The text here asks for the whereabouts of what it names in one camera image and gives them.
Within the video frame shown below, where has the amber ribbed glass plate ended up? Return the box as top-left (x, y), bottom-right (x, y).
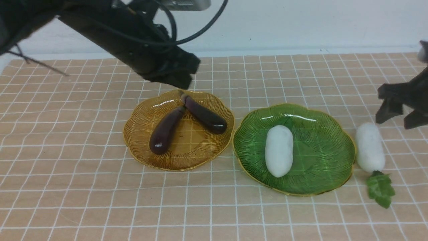
top-left (123, 90), bottom-right (235, 171)

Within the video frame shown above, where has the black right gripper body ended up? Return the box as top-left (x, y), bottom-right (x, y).
top-left (378, 67), bottom-right (427, 110)

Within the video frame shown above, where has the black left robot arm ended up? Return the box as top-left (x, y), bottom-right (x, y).
top-left (1, 0), bottom-right (201, 89)

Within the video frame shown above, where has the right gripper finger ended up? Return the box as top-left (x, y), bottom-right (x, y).
top-left (376, 99), bottom-right (403, 125)
top-left (404, 109), bottom-right (428, 130)

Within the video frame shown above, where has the black camera cable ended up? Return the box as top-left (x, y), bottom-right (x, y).
top-left (147, 0), bottom-right (228, 47)

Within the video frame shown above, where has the green ribbed glass plate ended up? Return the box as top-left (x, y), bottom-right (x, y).
top-left (233, 103), bottom-right (356, 196)

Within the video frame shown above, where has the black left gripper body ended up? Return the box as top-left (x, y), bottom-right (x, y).
top-left (127, 25), bottom-right (201, 89)

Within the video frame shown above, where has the white radish with leaves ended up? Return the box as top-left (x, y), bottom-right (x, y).
top-left (265, 125), bottom-right (294, 177)
top-left (355, 123), bottom-right (396, 209)

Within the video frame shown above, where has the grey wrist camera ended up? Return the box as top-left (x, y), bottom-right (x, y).
top-left (107, 0), bottom-right (211, 12)

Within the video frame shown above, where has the tan checkered tablecloth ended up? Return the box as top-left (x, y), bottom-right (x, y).
top-left (0, 53), bottom-right (427, 241)

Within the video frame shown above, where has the purple eggplant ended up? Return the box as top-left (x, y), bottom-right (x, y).
top-left (149, 105), bottom-right (186, 155)
top-left (180, 91), bottom-right (227, 134)

